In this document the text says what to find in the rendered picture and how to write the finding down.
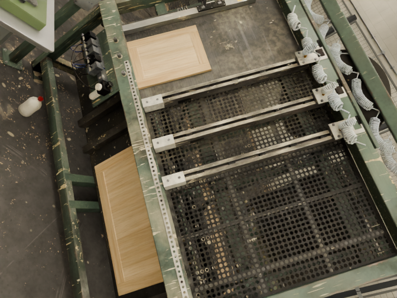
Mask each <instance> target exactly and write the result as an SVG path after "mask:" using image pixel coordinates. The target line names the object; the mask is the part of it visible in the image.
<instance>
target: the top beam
mask: <svg viewBox="0 0 397 298"><path fill-rule="evenodd" d="M277 1H278V3H279V5H280V7H281V9H282V11H283V13H284V15H285V18H286V19H287V15H288V14H290V13H292V11H293V9H294V5H296V6H295V9H294V13H296V15H297V18H298V20H299V21H300V22H301V27H304V28H307V29H303V28H299V30H295V31H294V30H293V29H292V32H293V34H294V36H295V38H296V40H297V42H298V44H299V46H300V49H301V51H302V50H303V47H302V44H301V40H302V39H303V38H306V33H307V30H308V34H307V37H309V38H311V39H312V41H313V43H314V42H315V43H316V44H317V40H318V37H317V35H316V33H315V31H314V29H313V27H312V26H311V24H310V22H309V20H308V18H307V16H306V14H305V12H304V10H303V8H302V6H301V4H300V2H299V0H277ZM319 65H321V66H322V67H323V71H324V73H325V74H326V75H327V80H329V81H331V82H336V83H337V81H336V80H337V79H338V77H337V75H336V73H335V71H334V69H333V67H332V65H331V63H330V61H329V59H324V60H320V62H319ZM329 83H330V82H326V81H325V82H324V83H318V82H317V84H318V86H319V87H320V88H321V87H323V86H325V85H327V84H329ZM330 84H331V83H330ZM340 99H341V101H342V102H343V107H342V109H344V110H346V111H348V112H349V114H350V118H352V117H355V116H357V113H356V111H355V110H354V107H353V106H352V104H351V102H350V100H349V98H348V96H346V97H344V98H340ZM327 105H328V107H329V108H330V111H331V113H332V115H333V117H334V119H335V121H336V122H338V121H342V120H345V119H348V117H349V114H348V113H347V112H344V111H342V110H339V111H334V110H333V109H332V108H331V106H330V104H329V102H327ZM353 127H354V129H355V130H357V129H361V126H360V124H358V122H357V121H356V123H354V125H353ZM356 135H357V142H360V143H362V144H366V146H364V145H361V144H358V143H354V144H348V143H347V142H346V144H347V146H348V148H349V150H350V152H351V154H352V156H353V158H354V161H355V163H356V165H357V167H358V169H359V171H360V173H361V175H362V177H363V180H364V181H365V183H366V186H367V188H368V189H369V192H370V194H371V196H372V198H373V200H374V202H375V204H376V206H377V208H378V211H379V213H380V215H381V217H382V219H383V221H384V223H385V225H386V227H387V229H388V231H389V233H390V235H391V237H392V239H393V241H394V244H395V246H396V248H397V187H396V186H395V184H394V182H393V180H392V178H391V176H390V174H389V172H388V170H387V168H386V166H385V164H384V162H383V160H382V158H381V156H380V154H379V152H378V150H377V149H374V147H373V145H372V143H371V141H370V139H369V137H368V135H367V133H366V132H361V133H358V134H356Z"/></svg>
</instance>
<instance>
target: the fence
mask: <svg viewBox="0 0 397 298"><path fill-rule="evenodd" d="M224 1H225V3H226V5H225V6H222V7H218V8H213V9H210V10H207V11H202V12H198V10H197V7H195V8H191V9H187V10H183V11H179V12H175V13H172V14H167V15H163V16H160V17H155V18H151V19H148V20H143V21H139V22H135V23H131V24H127V25H123V26H122V28H123V32H124V34H125V35H127V34H132V33H136V32H139V31H143V30H148V29H151V28H155V27H160V26H163V25H167V24H172V23H175V22H179V21H183V20H187V19H190V18H195V17H199V16H202V15H207V14H211V13H214V12H219V11H223V10H226V9H231V8H235V7H239V6H242V5H247V4H251V3H254V2H256V0H242V1H237V0H224Z"/></svg>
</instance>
